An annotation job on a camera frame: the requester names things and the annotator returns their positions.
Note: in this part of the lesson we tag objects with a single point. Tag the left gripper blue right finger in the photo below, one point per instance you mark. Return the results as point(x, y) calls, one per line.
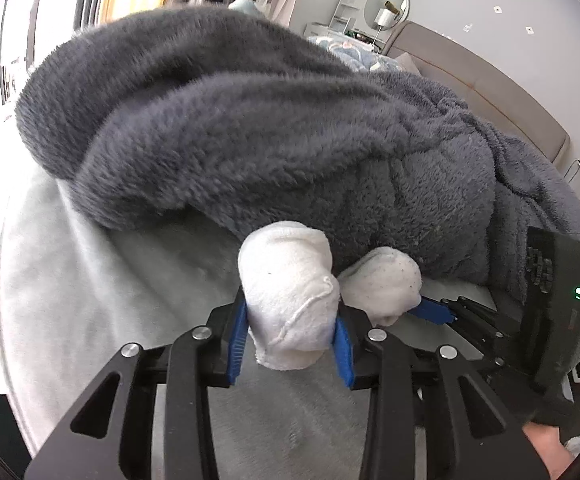
point(343, 346)

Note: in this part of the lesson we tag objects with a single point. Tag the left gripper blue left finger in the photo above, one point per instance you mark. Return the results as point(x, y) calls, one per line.
point(238, 328)

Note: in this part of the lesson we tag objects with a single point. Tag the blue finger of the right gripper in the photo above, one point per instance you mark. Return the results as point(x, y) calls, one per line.
point(433, 311)

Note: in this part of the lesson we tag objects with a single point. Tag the white sock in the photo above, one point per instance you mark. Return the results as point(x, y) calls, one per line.
point(292, 297)
point(385, 284)

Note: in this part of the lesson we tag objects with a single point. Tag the dark teal trash bin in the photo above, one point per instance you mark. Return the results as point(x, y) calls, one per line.
point(13, 450)

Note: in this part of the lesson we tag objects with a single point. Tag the person's right hand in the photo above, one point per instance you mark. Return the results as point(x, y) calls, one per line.
point(546, 441)

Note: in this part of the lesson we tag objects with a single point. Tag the light grey bed mattress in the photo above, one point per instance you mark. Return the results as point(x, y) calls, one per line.
point(72, 294)

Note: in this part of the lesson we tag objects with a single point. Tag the beige bed headboard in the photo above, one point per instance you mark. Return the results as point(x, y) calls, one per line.
point(489, 93)

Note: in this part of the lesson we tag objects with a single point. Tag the dark grey fleece blanket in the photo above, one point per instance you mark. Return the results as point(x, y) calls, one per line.
point(208, 109)

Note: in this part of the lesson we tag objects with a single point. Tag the white dresser table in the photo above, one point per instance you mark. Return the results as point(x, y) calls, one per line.
point(347, 20)

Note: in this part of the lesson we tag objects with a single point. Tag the round vanity mirror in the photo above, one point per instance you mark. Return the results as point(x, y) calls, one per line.
point(383, 15)

